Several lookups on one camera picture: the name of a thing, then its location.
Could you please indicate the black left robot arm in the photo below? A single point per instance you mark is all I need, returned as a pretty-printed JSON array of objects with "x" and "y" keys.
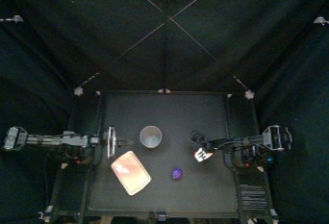
[{"x": 51, "y": 139}]

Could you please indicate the purple toy fruit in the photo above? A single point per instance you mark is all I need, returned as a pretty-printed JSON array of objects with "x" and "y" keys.
[{"x": 177, "y": 173}]

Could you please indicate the white text label sticker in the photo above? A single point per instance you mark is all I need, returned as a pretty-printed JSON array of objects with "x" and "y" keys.
[{"x": 253, "y": 197}]

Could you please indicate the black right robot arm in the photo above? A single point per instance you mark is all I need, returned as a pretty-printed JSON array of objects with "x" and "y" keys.
[{"x": 257, "y": 141}]

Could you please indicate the grey bowl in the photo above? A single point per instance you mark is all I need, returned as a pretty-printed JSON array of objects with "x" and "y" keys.
[{"x": 150, "y": 136}]

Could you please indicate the silver frame corner bracket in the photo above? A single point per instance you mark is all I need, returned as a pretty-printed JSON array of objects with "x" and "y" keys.
[
  {"x": 321, "y": 20},
  {"x": 14, "y": 19},
  {"x": 249, "y": 94},
  {"x": 78, "y": 90},
  {"x": 164, "y": 90}
]

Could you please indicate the grey table edge clamp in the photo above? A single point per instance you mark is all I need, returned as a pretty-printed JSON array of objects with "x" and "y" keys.
[
  {"x": 275, "y": 216},
  {"x": 161, "y": 216},
  {"x": 46, "y": 216}
]

